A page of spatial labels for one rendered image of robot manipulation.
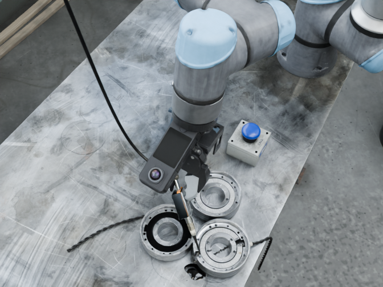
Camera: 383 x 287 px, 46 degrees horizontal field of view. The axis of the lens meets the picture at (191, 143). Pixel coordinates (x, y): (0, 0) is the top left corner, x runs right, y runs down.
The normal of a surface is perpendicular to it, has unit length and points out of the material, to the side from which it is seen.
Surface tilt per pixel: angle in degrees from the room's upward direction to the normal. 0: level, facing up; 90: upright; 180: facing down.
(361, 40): 97
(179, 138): 23
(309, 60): 72
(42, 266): 0
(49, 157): 0
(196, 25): 8
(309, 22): 95
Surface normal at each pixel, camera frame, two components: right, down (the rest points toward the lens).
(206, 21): 0.10, -0.66
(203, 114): 0.26, 0.74
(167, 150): -0.14, -0.24
